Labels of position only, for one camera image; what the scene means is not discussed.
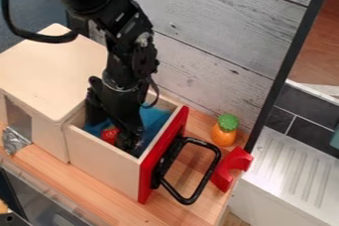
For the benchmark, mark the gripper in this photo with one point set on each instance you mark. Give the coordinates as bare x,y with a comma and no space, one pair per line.
119,107

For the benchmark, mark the drawer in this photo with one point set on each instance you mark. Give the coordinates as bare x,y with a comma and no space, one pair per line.
103,162

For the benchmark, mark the red toy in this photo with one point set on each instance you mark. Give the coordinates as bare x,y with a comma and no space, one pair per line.
109,135

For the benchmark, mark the blue cloth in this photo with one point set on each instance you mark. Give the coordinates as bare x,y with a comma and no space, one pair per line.
155,118

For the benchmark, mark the cabinet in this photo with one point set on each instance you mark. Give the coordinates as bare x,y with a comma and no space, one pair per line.
44,71

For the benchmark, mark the orange toy with green top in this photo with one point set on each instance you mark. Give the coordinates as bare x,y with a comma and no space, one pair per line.
224,131

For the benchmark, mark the silver foil piece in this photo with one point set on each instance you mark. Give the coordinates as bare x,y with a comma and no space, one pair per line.
13,141

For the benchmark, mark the red arch block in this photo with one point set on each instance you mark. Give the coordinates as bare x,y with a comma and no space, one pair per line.
232,168

